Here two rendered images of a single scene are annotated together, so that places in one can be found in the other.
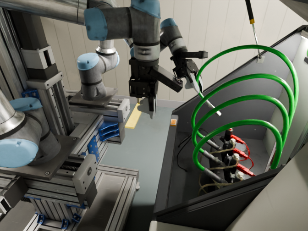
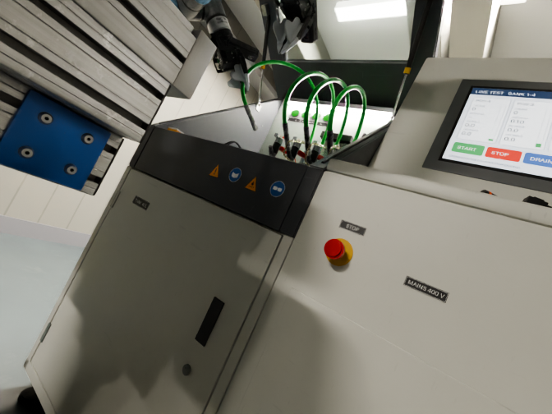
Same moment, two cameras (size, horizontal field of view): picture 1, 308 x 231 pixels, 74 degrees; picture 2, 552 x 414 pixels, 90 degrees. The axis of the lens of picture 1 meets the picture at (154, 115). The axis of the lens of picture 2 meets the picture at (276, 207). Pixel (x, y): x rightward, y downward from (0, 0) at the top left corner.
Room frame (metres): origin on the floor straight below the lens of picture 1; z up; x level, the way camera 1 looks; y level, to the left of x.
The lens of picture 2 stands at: (0.18, 0.56, 0.78)
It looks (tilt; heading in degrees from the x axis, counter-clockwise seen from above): 6 degrees up; 293
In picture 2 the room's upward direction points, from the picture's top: 25 degrees clockwise
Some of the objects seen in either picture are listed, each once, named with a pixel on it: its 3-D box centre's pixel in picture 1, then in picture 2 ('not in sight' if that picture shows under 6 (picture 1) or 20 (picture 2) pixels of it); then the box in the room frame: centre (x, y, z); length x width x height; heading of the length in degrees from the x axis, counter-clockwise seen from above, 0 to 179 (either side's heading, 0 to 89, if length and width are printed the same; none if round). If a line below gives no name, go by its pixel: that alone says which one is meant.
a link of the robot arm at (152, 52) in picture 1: (146, 51); not in sight; (0.59, 0.02, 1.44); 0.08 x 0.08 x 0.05
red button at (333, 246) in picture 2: not in sight; (336, 250); (0.26, 0.05, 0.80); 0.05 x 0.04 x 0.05; 170
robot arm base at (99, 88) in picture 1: (92, 86); not in sight; (1.09, 0.36, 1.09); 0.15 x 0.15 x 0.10
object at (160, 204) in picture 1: (168, 162); (208, 169); (0.70, -0.07, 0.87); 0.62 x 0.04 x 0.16; 170
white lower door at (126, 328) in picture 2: not in sight; (133, 310); (0.70, -0.06, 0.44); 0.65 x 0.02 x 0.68; 170
